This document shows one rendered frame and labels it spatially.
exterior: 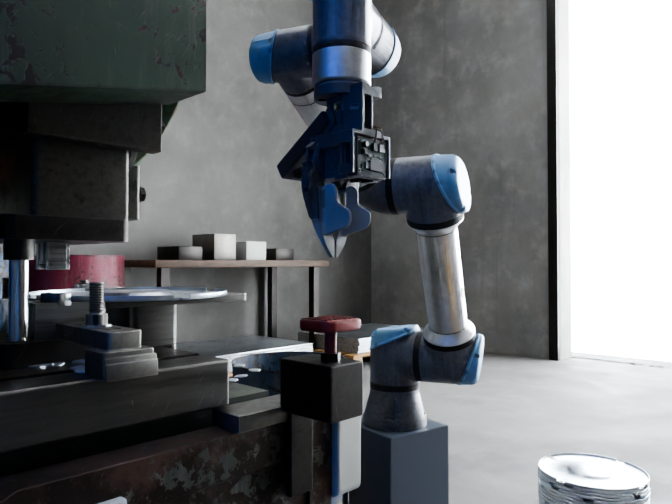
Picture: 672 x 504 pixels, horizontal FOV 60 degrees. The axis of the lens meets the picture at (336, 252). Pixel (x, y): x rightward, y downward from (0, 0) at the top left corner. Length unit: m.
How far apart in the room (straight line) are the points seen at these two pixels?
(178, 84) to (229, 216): 4.37
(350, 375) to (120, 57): 0.48
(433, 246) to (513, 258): 4.32
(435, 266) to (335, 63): 0.59
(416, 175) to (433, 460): 0.67
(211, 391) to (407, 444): 0.68
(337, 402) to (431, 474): 0.73
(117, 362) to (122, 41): 0.38
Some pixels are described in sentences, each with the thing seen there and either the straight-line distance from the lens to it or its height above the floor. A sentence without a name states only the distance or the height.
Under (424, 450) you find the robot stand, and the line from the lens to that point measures 1.41.
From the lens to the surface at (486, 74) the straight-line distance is 5.89.
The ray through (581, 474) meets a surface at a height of 0.24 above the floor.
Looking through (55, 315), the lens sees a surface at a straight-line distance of 0.84.
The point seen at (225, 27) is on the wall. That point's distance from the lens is 5.49.
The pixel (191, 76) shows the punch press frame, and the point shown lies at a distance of 0.82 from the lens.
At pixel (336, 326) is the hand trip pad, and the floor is 0.75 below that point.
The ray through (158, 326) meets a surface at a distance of 0.93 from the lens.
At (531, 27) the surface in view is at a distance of 5.81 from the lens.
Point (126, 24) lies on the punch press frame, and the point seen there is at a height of 1.12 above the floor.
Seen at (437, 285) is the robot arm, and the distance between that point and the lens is 1.23.
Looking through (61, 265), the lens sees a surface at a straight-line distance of 0.89.
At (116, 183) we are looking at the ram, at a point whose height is 0.94.
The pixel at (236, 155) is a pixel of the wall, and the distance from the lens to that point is 5.26.
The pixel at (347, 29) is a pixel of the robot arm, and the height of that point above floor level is 1.11.
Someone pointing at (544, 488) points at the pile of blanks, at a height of 0.20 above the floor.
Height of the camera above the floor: 0.83
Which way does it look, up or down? 1 degrees up
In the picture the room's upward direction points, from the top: straight up
